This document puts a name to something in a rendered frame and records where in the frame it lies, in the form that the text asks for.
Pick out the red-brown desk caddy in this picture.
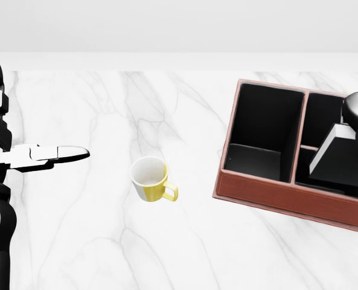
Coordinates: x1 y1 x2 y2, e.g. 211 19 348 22
211 78 358 236

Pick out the dark book with white pages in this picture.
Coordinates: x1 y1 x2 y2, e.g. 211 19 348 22
308 123 358 189

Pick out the yellow and white mug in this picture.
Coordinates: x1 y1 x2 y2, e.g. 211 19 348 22
129 155 179 204

